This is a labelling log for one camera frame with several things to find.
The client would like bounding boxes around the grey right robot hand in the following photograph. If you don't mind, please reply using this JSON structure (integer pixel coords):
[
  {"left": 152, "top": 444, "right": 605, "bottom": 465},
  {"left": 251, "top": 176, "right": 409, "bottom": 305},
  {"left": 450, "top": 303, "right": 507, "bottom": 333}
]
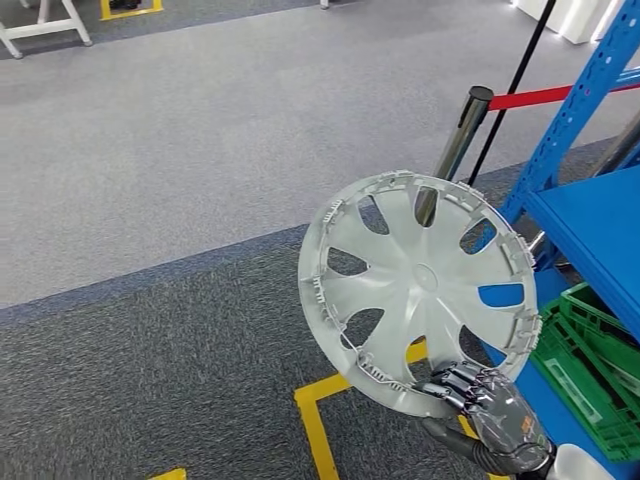
[{"left": 412, "top": 359, "right": 557, "bottom": 476}]

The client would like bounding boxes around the silver plastic hubcap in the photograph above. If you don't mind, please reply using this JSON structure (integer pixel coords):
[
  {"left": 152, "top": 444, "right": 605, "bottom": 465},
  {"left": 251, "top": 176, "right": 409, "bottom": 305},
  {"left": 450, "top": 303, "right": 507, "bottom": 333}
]
[{"left": 297, "top": 170, "right": 543, "bottom": 420}]

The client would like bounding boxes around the blue metal shelf rack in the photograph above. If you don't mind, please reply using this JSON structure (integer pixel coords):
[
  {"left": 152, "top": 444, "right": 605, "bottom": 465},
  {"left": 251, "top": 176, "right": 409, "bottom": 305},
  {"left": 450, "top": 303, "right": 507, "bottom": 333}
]
[{"left": 477, "top": 0, "right": 640, "bottom": 480}]

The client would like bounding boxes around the folded green plastic crate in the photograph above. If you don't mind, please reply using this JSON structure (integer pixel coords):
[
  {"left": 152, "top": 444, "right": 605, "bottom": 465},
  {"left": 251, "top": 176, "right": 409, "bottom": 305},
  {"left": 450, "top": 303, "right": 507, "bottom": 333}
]
[{"left": 558, "top": 281, "right": 640, "bottom": 399}]

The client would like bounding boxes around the red barrier belt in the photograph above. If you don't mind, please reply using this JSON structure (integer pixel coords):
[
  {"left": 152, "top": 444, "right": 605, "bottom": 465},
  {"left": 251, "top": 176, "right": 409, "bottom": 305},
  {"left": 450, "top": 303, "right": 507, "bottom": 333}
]
[{"left": 487, "top": 80, "right": 640, "bottom": 113}]

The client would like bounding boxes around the white lit plinth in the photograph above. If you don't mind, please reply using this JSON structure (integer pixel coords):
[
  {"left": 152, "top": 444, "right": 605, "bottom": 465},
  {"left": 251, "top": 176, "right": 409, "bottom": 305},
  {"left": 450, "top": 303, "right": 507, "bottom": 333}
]
[{"left": 515, "top": 0, "right": 626, "bottom": 45}]

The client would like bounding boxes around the chrome stanchion post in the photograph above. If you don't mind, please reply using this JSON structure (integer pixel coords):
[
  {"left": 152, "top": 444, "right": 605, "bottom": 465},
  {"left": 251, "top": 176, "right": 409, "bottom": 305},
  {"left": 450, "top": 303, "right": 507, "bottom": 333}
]
[
  {"left": 414, "top": 84, "right": 496, "bottom": 228},
  {"left": 527, "top": 111, "right": 640, "bottom": 256}
]

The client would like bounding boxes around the black stanchion post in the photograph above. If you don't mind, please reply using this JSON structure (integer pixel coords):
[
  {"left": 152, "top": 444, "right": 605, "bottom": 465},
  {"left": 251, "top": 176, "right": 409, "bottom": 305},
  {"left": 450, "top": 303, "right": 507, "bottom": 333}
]
[{"left": 466, "top": 0, "right": 558, "bottom": 188}]

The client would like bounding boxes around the white table frame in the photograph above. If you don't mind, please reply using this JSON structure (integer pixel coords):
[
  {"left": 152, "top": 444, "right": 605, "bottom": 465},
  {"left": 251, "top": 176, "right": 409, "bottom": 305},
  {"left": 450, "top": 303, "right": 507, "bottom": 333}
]
[{"left": 0, "top": 0, "right": 94, "bottom": 61}]

